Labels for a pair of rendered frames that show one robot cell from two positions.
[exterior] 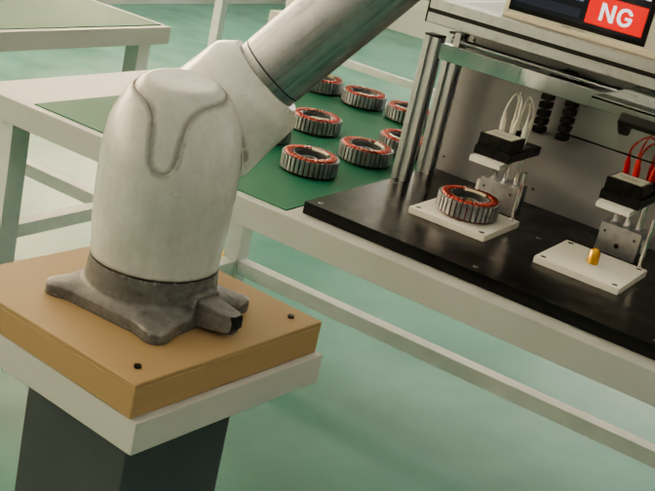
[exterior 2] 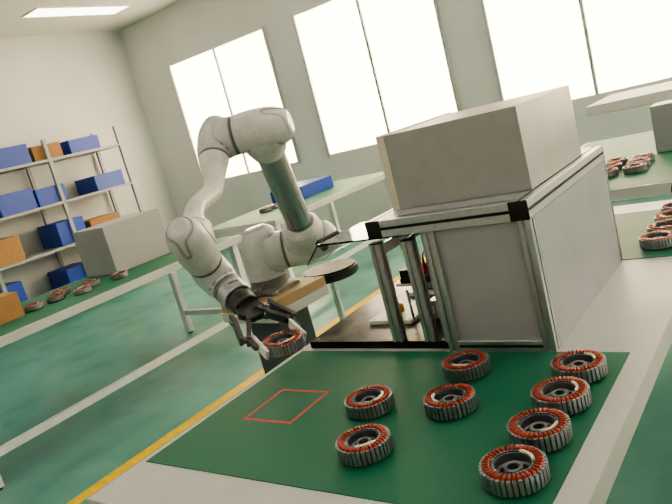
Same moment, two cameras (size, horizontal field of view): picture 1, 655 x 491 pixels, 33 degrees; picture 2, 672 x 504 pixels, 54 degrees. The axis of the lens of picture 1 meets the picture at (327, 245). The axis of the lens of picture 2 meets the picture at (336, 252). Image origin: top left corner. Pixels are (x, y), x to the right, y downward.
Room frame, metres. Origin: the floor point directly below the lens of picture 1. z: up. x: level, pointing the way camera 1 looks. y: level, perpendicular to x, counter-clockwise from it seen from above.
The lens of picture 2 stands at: (1.96, -2.38, 1.40)
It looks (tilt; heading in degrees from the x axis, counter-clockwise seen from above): 11 degrees down; 99
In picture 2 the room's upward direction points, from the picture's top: 15 degrees counter-clockwise
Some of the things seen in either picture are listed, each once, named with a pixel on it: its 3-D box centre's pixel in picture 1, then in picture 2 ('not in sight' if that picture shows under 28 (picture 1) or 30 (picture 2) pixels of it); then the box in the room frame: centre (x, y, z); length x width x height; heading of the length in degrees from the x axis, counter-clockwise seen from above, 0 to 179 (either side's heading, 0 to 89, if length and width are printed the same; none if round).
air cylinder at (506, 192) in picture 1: (501, 194); not in sight; (2.03, -0.30, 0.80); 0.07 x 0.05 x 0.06; 61
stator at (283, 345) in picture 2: not in sight; (283, 343); (1.51, -0.80, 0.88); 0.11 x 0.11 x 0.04
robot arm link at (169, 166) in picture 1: (170, 167); (263, 251); (1.25, 0.20, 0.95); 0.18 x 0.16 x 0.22; 3
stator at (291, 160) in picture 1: (309, 161); not in sight; (2.06, 0.07, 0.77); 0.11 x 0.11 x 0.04
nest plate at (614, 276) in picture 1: (591, 266); (402, 313); (1.79, -0.44, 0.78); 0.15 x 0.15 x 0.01; 61
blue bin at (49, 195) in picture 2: not in sight; (43, 197); (-2.43, 4.88, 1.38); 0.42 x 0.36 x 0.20; 149
